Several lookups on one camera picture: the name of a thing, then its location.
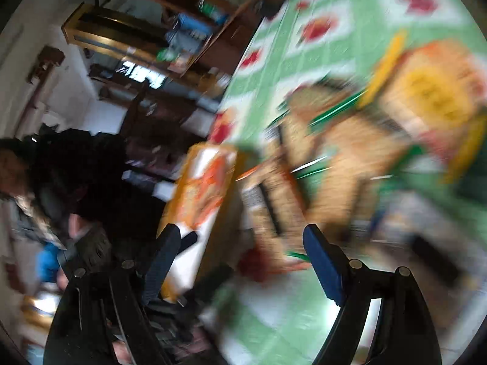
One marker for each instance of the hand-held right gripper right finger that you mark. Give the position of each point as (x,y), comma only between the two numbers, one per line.
(323,266)

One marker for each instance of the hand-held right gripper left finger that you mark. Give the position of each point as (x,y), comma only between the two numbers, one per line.
(163,262)

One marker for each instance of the orange cracker packet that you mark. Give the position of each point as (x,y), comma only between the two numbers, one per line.
(201,186)

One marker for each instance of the yellow biscuit packet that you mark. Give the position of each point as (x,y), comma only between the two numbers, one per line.
(433,99)

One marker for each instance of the tan green-trimmed cracker packet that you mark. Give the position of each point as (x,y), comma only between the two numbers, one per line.
(342,148)
(274,205)

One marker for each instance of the blue object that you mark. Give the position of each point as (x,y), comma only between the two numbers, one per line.
(47,262)

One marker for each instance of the bright window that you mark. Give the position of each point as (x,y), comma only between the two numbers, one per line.
(142,72)

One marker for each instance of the wooden shelf unit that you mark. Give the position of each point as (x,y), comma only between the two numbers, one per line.
(110,42)

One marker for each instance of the blue box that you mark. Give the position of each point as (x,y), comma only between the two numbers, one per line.
(192,26)

